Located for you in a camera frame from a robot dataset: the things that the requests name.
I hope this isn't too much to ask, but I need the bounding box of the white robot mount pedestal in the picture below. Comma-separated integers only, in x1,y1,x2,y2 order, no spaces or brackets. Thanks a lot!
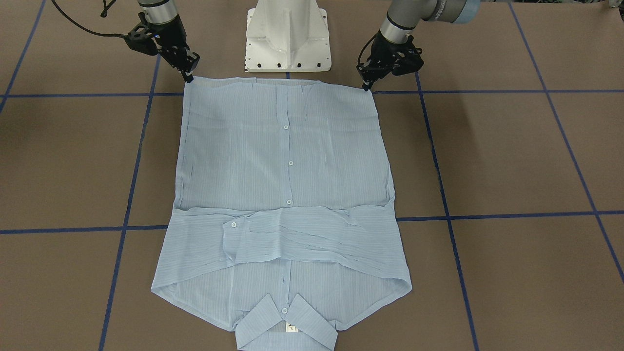
244,0,332,73

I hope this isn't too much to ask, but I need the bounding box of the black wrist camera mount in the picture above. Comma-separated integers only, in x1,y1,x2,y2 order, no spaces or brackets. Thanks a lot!
124,22,163,56
390,47,424,76

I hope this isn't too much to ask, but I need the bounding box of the light blue button shirt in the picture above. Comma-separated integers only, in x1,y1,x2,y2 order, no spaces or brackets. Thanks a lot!
150,77,412,351

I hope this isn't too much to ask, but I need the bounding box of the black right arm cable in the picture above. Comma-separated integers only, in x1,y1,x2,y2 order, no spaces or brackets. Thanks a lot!
51,0,128,39

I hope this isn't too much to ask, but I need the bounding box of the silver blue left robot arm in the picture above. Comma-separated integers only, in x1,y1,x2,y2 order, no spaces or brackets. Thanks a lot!
356,0,481,91

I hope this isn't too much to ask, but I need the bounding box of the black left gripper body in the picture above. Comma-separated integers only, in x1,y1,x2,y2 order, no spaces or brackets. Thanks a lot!
357,31,415,82

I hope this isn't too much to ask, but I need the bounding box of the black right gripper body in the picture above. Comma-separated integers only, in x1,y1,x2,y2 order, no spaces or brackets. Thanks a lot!
155,15,200,74

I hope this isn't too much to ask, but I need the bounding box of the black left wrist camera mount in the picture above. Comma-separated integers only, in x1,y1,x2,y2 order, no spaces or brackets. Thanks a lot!
390,47,424,76

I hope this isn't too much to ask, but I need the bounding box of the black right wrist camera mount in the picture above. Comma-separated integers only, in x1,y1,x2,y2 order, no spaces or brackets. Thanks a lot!
124,22,163,56

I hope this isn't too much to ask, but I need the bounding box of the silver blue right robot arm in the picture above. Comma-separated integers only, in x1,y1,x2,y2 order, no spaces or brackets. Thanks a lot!
138,0,200,83

